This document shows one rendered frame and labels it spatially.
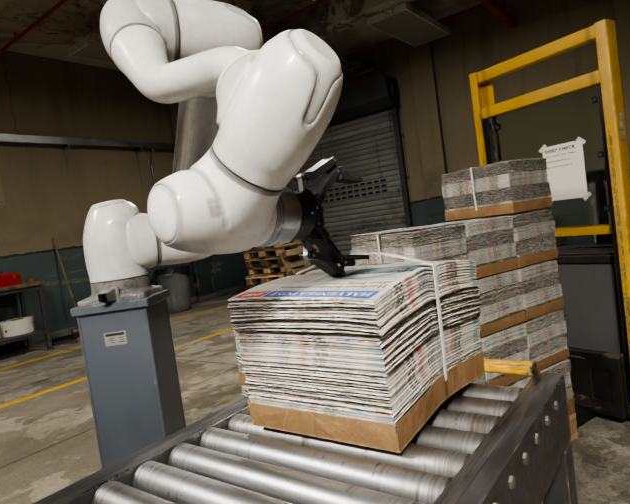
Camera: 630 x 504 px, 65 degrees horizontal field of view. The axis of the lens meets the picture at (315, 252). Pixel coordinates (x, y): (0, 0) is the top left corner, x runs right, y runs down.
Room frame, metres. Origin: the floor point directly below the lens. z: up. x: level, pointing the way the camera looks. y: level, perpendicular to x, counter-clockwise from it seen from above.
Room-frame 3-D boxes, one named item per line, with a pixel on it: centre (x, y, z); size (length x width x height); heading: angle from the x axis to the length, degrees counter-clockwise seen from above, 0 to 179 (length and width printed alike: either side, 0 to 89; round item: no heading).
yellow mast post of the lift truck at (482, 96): (2.82, -1.05, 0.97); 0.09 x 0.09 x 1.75; 33
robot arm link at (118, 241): (1.40, 0.54, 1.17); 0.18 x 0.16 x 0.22; 118
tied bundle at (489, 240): (2.15, -0.62, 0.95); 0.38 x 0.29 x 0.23; 31
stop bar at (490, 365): (1.04, -0.21, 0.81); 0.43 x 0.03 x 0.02; 52
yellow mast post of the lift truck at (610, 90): (2.27, -1.41, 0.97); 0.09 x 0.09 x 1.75; 33
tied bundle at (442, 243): (2.00, -0.37, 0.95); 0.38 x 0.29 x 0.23; 33
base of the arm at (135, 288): (1.38, 0.55, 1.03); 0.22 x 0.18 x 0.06; 0
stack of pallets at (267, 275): (8.71, 0.53, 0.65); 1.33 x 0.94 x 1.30; 146
